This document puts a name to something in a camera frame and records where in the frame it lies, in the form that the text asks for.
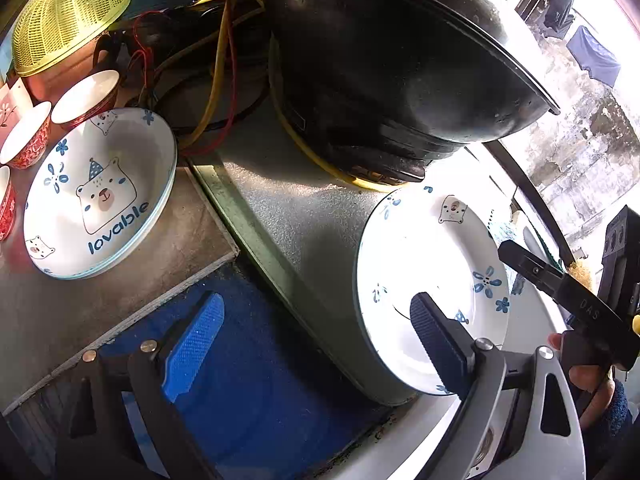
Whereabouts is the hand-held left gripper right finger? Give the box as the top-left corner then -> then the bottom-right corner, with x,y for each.
410,291 -> 587,480

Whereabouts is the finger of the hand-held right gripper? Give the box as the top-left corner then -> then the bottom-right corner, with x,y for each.
498,240 -> 622,335

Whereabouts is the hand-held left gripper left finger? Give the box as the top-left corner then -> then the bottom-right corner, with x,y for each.
55,291 -> 226,480

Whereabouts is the white bear print plate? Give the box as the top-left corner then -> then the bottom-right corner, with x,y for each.
45,150 -> 179,282
356,185 -> 511,396
22,107 -> 178,280

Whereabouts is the red patterned bowl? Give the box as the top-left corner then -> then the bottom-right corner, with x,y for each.
0,165 -> 17,242
51,69 -> 122,131
0,101 -> 53,170

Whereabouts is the person's right forearm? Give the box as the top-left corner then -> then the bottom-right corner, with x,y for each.
582,379 -> 635,466

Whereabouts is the person's right hand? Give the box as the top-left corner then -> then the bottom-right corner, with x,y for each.
548,334 -> 616,431

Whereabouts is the yellow scouring sponge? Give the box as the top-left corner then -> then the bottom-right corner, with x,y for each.
565,259 -> 598,293

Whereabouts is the hanging dark blue garment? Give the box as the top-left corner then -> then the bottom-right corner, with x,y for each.
566,25 -> 622,88

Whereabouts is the black wok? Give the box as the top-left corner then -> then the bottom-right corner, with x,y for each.
260,0 -> 562,143

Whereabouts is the hanging black garment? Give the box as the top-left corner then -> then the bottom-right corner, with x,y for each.
542,0 -> 586,41

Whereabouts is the copper coloured basin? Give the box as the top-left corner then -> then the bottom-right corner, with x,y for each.
20,35 -> 116,106

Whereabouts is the yellow mesh food cover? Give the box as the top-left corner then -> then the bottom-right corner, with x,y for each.
11,0 -> 132,78

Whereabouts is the red cable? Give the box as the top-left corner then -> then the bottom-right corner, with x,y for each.
125,10 -> 241,158

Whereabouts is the yellow cable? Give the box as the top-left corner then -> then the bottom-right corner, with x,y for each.
177,0 -> 266,153

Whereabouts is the black cable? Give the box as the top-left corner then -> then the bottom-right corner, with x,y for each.
92,2 -> 273,128

